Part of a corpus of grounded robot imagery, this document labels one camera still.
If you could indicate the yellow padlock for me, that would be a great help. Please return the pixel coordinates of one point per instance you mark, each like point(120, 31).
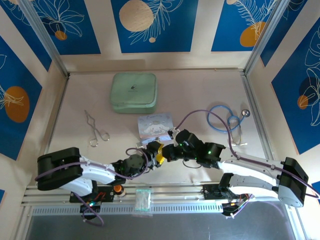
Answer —
point(161, 160)

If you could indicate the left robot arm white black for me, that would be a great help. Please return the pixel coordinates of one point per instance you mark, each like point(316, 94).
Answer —
point(95, 178)

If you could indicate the cartoon dog card box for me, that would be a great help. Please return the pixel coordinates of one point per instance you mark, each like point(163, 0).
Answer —
point(155, 125)

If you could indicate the orange push button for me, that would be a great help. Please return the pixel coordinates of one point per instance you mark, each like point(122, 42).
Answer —
point(118, 189)

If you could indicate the clear plastic bag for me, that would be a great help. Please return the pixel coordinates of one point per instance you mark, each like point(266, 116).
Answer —
point(143, 200)

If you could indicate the metal forceps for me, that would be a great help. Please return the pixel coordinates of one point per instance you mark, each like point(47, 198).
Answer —
point(95, 130)

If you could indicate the mint green zipper case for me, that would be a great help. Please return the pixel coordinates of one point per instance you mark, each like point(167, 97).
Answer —
point(133, 92)

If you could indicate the blue stethoscope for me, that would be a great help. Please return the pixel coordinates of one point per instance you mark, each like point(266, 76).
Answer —
point(246, 113)

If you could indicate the aluminium extrusion rail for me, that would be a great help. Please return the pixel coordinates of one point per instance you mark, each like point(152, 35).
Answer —
point(175, 193)

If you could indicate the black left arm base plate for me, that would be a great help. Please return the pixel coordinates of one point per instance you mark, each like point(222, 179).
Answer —
point(105, 193)

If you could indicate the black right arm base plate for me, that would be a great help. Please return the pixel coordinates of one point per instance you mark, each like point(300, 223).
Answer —
point(211, 192)

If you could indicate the aluminium frame post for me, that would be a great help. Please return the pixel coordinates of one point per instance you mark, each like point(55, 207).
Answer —
point(45, 37)
point(265, 37)

